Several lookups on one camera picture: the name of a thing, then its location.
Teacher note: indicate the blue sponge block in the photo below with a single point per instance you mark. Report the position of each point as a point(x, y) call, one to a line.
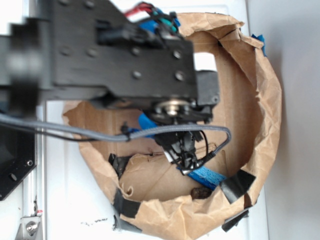
point(205, 176)

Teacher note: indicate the metal corner bracket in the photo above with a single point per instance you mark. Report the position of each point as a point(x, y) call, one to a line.
point(30, 228)

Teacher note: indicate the black tape inner left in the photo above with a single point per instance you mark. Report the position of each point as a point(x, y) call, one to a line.
point(119, 163)

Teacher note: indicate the blue painter tape right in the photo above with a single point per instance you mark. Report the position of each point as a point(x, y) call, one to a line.
point(261, 39)

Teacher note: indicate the black tape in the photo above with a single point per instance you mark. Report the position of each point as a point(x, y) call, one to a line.
point(119, 163)
point(126, 207)
point(237, 185)
point(233, 221)

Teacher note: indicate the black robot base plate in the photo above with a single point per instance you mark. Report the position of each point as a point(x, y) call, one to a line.
point(17, 158)

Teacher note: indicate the aluminium extrusion rail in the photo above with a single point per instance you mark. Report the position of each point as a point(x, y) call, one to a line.
point(34, 186)

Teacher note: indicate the blue plastic bottle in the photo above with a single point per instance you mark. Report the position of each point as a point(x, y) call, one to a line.
point(144, 123)

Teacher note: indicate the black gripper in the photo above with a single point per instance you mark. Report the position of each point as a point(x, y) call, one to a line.
point(188, 150)

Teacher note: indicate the dark brown rock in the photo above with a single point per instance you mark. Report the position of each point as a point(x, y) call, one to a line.
point(200, 193)

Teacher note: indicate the black tape bottom right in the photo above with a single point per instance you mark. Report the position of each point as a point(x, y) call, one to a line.
point(233, 221)

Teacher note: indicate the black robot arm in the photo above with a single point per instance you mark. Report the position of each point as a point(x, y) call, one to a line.
point(89, 50)

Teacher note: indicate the black tape lower right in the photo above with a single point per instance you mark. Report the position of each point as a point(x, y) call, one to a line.
point(237, 185)

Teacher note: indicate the brown paper bag enclosure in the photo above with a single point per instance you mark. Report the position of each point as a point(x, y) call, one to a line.
point(250, 106)

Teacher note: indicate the black tape bottom left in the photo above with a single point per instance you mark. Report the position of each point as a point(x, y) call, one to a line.
point(126, 207)

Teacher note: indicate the white plastic tray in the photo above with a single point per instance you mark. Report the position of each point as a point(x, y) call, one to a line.
point(77, 209)

